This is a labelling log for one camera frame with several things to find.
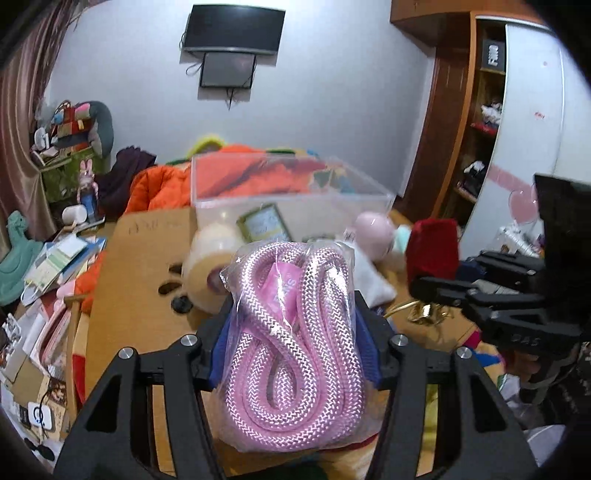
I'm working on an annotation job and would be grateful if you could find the red velvet pouch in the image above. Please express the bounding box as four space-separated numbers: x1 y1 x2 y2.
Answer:
406 218 460 286

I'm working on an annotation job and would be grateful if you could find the green storage box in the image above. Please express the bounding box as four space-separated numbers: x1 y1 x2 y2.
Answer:
40 147 110 203

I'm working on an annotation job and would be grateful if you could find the white cloth pouch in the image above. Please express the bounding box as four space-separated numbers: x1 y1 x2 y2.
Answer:
344 240 398 308

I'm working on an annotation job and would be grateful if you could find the pink round device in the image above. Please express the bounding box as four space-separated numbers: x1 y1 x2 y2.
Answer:
353 211 397 262

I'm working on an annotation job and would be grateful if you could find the orange down jacket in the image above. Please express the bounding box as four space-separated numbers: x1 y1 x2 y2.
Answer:
124 144 327 214

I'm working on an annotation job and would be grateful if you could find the grey plush cushion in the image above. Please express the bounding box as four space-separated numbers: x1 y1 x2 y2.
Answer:
74 101 114 158

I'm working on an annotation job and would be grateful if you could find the large black wall monitor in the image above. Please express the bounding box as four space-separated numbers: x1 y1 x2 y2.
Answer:
181 4 286 55

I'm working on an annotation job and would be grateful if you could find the person's right hand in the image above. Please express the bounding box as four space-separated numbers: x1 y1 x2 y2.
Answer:
499 349 541 382

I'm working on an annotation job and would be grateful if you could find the teal and white bottle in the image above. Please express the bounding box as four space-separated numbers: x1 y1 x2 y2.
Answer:
393 225 412 254

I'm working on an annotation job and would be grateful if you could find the white mug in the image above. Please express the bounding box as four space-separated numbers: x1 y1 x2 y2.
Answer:
61 204 88 226

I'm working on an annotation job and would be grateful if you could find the black round cap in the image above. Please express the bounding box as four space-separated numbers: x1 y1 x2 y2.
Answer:
170 295 193 315

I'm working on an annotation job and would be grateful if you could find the stack of books and papers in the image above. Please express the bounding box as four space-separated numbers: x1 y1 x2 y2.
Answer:
20 233 106 306

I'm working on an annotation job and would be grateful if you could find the pink striped curtain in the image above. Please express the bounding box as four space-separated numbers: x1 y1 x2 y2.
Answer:
1 1 79 240

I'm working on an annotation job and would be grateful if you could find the clear plastic storage box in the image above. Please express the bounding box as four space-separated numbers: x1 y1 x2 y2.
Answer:
191 151 396 241

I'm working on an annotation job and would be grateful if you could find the pink bunny figure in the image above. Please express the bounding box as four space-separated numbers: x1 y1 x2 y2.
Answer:
76 158 98 223

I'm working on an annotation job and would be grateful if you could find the white wardrobe door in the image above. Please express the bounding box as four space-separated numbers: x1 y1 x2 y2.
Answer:
460 23 590 257

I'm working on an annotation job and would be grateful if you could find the small black wall monitor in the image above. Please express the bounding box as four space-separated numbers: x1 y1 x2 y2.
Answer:
199 52 256 90

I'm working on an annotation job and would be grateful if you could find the dark purple garment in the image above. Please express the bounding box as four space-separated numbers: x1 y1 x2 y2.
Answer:
95 146 156 220

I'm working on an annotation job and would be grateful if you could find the pink rope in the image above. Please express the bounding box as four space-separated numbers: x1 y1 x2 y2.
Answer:
214 239 385 454

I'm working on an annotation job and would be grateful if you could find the teal dinosaur plush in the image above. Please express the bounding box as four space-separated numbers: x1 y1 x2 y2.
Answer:
0 210 43 307

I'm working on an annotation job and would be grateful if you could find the wooden wardrobe shelf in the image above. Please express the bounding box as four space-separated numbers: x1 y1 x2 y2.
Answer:
391 1 519 225

